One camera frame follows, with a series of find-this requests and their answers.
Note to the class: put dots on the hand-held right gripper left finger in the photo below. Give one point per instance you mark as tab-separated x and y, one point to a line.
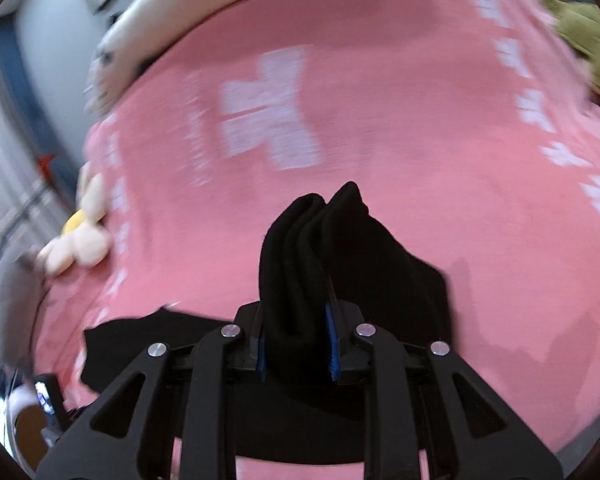
261	355

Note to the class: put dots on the plush toy in green jacket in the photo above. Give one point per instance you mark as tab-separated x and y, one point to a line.
592	40

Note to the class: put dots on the grey plush toy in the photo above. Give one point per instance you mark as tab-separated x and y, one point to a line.
10	300

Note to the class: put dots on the cream flower plush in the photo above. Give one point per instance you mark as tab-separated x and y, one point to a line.
80	245

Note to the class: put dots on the light curtain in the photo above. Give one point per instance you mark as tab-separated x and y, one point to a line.
15	195

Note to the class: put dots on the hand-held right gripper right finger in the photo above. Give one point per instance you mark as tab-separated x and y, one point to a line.
334	345

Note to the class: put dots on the red curtain ornament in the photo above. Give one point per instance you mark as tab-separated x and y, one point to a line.
45	162

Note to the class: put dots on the long white cow plush pillow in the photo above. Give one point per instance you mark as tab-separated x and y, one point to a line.
180	5

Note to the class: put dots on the pink printed blanket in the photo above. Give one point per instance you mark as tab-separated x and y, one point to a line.
380	125

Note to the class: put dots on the black pants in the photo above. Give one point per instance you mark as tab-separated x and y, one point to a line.
305	260

